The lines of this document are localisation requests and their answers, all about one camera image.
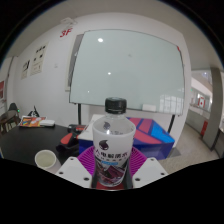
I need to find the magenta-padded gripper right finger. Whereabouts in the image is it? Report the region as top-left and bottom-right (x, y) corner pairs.
(127, 146), (169, 189)

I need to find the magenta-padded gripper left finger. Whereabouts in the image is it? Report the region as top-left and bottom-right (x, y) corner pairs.
(54, 145), (98, 188)

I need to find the clear white-labelled drink bottle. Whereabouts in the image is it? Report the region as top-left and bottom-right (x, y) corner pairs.
(91, 96), (137, 188)

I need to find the black and red tool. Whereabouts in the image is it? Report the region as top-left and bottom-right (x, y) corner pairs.
(56, 123), (88, 155)

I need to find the blue and white cardboard box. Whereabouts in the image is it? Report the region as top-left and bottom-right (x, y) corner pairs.
(77, 113), (176, 161)

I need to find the small white box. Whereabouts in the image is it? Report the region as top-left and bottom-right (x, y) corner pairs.
(39, 119), (56, 128)

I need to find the colourful orange book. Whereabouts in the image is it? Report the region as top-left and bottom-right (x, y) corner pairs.
(18, 115), (47, 128)

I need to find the red and white sign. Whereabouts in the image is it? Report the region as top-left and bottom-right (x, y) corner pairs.
(197, 96), (206, 108)

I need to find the dark grey chair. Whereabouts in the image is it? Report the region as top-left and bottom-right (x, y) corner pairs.
(8, 102), (19, 113)

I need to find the whiteboard on black stand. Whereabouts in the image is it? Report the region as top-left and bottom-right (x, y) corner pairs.
(68, 29), (186, 134)

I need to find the white mug with yellow handle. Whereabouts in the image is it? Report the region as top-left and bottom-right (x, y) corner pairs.
(34, 149), (62, 174)

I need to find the wall bulletin board with papers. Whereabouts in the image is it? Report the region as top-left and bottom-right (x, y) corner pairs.
(64, 33), (84, 92)

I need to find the red wall poster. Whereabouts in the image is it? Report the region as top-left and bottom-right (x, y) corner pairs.
(0, 80), (6, 101)

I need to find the small white wall poster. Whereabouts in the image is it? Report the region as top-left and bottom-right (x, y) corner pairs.
(20, 59), (31, 80)

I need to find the large white wall poster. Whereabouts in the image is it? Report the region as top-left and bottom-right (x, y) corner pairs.
(30, 44), (48, 77)

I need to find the white wall-mounted device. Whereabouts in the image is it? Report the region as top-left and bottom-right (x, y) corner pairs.
(59, 17), (78, 27)

